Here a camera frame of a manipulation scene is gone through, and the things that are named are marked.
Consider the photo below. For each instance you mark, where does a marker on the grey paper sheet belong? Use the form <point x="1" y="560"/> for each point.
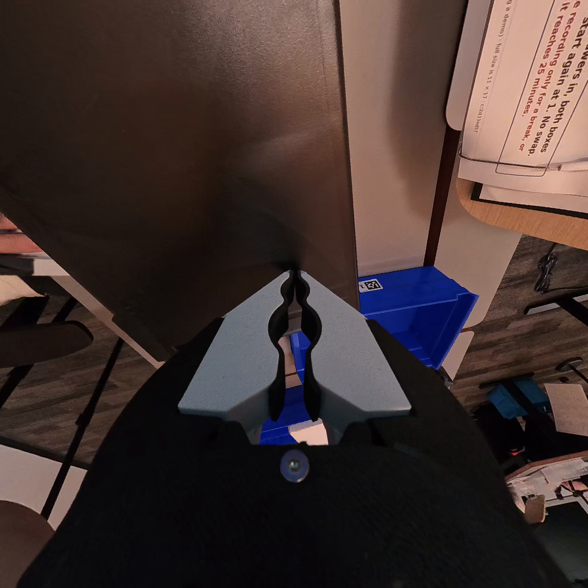
<point x="569" y="409"/>

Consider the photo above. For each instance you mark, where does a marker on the black stand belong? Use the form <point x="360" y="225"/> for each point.
<point x="87" y="413"/>

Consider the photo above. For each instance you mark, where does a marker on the printed instruction sheet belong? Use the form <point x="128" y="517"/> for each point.
<point x="519" y="92"/>

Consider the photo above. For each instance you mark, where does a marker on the black metal cabinet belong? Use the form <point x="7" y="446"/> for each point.
<point x="183" y="138"/>

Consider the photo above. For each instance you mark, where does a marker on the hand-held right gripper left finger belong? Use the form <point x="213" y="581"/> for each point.
<point x="229" y="367"/>

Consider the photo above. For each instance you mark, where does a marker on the black-bordered paper sheet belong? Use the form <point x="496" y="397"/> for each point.
<point x="528" y="200"/>

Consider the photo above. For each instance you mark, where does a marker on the cluttered cardboard box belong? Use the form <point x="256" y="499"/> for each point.
<point x="551" y="482"/>

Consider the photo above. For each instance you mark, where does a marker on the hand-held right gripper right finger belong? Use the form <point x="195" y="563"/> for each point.
<point x="358" y="367"/>

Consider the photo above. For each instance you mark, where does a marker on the wooden desk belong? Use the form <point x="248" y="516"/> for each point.
<point x="528" y="220"/>

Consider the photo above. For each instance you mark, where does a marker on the white table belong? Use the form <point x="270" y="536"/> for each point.
<point x="105" y="312"/>

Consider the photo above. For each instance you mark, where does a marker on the blue plastic bin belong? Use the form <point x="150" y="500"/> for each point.
<point x="413" y="307"/>

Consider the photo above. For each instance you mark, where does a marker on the white rounded board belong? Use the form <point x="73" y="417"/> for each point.
<point x="461" y="59"/>

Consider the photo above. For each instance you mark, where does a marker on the white desk side panel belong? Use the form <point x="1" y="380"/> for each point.
<point x="477" y="266"/>

